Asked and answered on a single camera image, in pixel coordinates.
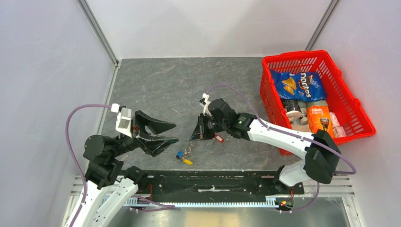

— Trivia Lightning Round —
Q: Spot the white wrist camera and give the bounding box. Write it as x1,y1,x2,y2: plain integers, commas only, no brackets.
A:
111,103,132,138
199,93,212,117

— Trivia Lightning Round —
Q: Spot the grey deodorant bottle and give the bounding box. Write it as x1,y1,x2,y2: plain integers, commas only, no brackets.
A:
281,99,308,125

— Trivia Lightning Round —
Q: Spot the orange Gillette razor box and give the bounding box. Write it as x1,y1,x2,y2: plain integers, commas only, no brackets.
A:
306,105,335,138

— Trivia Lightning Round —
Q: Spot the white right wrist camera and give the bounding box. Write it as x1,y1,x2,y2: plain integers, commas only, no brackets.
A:
199,93,212,117

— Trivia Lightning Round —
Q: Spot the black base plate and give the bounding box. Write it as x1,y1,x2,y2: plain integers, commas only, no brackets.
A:
137,170,305,203

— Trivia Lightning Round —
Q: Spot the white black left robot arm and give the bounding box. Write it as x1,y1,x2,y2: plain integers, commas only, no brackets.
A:
65,105,179,227

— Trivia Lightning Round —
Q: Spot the red key tag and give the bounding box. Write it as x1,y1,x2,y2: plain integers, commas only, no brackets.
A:
215,134,225,143

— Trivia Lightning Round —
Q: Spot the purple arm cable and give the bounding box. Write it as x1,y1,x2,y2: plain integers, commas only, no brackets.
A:
65,104,176,227
205,84,357,214

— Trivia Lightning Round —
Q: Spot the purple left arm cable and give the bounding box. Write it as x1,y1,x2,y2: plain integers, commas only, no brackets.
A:
65,104,176,227

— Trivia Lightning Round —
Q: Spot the yellow key tag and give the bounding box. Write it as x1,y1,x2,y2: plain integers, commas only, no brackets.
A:
182,159,193,165

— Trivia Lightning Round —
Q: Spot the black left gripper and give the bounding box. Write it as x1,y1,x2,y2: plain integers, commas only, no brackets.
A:
109,108,179,157

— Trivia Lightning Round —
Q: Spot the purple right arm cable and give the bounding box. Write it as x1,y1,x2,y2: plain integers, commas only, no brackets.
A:
205,84,357,214

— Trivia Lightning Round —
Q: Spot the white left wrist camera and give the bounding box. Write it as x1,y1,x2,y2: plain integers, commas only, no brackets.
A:
111,103,132,138

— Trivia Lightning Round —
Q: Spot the slotted cable duct rail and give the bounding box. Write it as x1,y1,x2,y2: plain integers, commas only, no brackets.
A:
123,197,279,209

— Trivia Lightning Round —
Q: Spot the pink white small packet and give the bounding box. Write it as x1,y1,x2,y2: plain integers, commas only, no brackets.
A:
330,112,346,138

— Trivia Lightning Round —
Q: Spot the blue Doritos chip bag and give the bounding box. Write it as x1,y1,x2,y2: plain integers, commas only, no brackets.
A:
270,70,327,103

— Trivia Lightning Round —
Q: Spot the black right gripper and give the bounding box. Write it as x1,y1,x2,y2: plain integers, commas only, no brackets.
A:
190,112,228,141

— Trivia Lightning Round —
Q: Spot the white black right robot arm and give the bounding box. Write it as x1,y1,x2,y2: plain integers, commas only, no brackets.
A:
191,95,340,193

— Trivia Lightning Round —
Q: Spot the steel disc with keyrings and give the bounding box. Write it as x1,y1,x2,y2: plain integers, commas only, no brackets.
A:
183,139,201,157

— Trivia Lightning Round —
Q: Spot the red plastic basket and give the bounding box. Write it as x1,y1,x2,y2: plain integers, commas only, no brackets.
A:
260,50,376,145

